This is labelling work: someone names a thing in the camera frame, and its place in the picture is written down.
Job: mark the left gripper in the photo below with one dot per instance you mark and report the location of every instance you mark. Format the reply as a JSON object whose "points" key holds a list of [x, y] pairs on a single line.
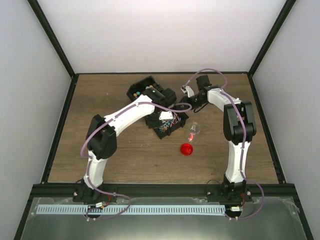
{"points": [[152, 124]]}

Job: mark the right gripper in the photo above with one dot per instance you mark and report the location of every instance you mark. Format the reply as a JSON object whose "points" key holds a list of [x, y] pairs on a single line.
{"points": [[184, 100]]}

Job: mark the clear plastic jar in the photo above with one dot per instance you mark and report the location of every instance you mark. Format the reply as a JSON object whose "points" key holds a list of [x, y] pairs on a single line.
{"points": [[193, 131]]}

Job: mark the black candy tray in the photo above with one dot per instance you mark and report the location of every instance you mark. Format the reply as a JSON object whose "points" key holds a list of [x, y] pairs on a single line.
{"points": [[160, 97]]}

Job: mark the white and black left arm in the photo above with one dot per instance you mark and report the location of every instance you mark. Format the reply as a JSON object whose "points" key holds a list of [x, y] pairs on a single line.
{"points": [[101, 139]]}

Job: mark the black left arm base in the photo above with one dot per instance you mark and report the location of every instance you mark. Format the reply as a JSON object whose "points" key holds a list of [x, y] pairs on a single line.
{"points": [[83, 193]]}

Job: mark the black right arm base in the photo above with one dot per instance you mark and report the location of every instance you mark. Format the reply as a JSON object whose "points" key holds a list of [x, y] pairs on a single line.
{"points": [[227, 190]]}

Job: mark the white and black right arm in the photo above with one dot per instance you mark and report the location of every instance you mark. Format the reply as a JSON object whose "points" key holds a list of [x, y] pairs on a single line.
{"points": [[239, 127]]}

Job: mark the red jar lid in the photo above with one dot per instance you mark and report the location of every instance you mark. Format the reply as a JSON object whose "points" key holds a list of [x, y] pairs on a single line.
{"points": [[186, 149]]}

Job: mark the light blue slotted cable duct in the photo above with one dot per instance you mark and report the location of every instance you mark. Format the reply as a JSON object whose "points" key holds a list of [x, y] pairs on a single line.
{"points": [[203, 210]]}

